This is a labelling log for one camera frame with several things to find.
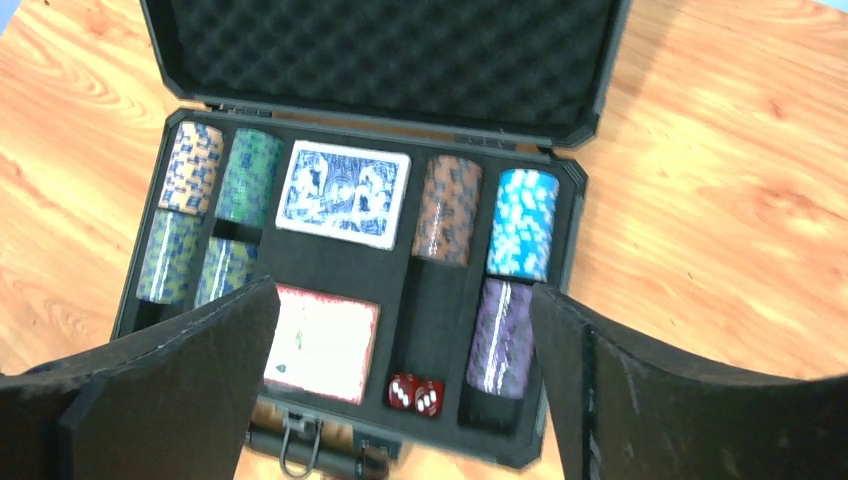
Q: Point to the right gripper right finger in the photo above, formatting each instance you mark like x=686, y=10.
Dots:
x=628, y=406

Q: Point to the red card deck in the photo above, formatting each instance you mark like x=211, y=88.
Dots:
x=322, y=344

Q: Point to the red dice in case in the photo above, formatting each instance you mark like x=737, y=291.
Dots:
x=423, y=396

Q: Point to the blue card deck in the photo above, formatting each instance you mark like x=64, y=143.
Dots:
x=346, y=193

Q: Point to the grey green chip stack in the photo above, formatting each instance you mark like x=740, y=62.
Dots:
x=171, y=247

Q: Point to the brown chip stack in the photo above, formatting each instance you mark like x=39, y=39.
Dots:
x=448, y=209

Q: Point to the tan blue chip stack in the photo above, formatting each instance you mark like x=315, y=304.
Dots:
x=192, y=168

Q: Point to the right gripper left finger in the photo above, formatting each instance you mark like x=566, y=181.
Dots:
x=171, y=401

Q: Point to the green blue chip stack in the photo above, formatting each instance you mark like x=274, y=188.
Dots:
x=248, y=178

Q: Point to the light blue chip stack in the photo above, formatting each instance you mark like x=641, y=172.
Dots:
x=523, y=223

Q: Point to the black poker case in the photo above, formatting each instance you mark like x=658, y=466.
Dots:
x=507, y=83

